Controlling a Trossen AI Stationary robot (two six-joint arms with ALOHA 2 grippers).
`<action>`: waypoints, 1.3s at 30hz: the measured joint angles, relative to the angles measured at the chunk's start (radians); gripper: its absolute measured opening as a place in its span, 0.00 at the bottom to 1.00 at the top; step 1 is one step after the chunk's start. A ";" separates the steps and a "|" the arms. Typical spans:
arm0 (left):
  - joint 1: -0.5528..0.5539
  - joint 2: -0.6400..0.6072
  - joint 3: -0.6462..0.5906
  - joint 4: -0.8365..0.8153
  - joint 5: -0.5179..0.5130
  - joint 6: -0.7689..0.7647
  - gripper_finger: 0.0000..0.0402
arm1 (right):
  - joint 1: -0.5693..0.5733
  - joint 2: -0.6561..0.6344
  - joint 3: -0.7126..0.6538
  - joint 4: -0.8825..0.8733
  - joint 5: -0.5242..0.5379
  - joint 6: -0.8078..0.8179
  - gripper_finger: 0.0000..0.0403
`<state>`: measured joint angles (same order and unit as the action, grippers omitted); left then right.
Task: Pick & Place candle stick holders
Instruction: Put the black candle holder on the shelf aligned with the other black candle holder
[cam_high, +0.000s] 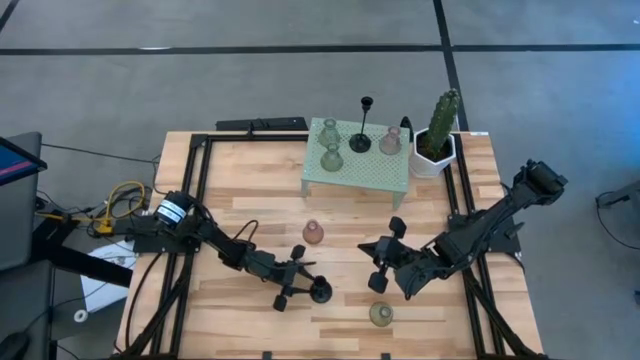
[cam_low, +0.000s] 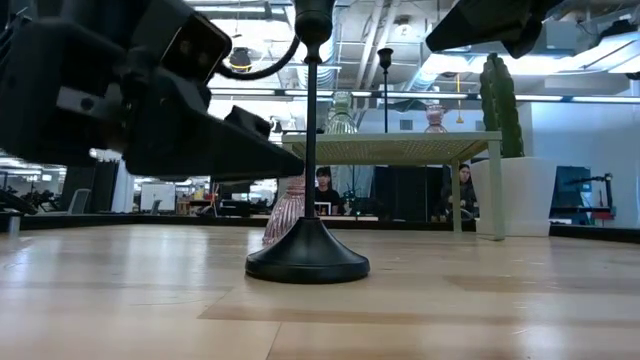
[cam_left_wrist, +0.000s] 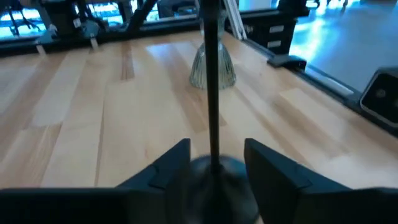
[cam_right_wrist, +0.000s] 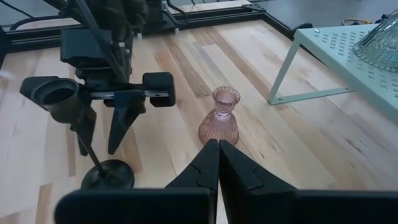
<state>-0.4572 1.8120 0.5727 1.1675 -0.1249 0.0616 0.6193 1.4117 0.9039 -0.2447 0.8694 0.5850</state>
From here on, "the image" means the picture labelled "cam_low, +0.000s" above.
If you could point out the grey metal post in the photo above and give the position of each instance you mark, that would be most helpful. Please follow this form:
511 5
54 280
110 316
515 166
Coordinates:
13 225

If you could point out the tall black metal candlestick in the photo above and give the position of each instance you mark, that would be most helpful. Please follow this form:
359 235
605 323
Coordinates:
307 255

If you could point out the slim black metal candlestick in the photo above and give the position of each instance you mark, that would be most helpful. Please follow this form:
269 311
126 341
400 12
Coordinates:
385 56

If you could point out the pink ribbed glass candle holder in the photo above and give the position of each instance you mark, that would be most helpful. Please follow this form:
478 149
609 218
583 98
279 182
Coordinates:
285 215
435 120

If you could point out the black stand with red base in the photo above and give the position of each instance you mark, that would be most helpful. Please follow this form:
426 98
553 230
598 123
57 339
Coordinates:
608 192

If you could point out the white square pillar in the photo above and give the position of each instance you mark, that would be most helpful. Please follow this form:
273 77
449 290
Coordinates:
124 197

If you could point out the silver spiral ventilation duct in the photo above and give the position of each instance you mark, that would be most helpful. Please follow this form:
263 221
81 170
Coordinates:
425 75

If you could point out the grey office chair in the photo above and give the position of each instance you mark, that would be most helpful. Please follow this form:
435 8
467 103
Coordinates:
80 200

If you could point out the tall green cactus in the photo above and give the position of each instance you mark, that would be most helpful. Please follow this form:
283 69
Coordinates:
500 100

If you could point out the pale green mesh shelf table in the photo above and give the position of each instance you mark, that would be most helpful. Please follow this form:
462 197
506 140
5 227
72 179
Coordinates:
390 147

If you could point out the white planter box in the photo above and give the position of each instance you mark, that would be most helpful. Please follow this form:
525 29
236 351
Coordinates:
525 195

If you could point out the black table edge rail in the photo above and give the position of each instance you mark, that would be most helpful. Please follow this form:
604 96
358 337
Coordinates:
100 221

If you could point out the blue cabinet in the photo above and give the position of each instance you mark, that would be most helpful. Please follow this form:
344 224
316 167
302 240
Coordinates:
570 197

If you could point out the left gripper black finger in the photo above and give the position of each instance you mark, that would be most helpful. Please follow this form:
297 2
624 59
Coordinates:
250 122
200 150

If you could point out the black partition panels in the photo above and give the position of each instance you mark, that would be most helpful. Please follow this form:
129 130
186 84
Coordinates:
90 192

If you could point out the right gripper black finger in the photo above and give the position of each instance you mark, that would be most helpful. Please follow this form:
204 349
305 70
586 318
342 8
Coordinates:
480 25
525 42

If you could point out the long ceiling light rail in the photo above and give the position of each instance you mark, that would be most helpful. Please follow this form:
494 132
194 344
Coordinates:
425 95

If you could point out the person behind shelf table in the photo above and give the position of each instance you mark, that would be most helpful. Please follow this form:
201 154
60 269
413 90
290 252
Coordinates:
465 190

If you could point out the clear ribbed glass candle holder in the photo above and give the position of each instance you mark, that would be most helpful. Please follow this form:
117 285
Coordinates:
342 122

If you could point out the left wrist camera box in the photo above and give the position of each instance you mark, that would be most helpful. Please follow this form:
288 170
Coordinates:
197 47

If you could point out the silver ribbed ventilation duct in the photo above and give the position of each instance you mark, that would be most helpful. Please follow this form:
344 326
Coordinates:
327 75

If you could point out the black computer monitor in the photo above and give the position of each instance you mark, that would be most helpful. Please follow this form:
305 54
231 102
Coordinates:
235 189

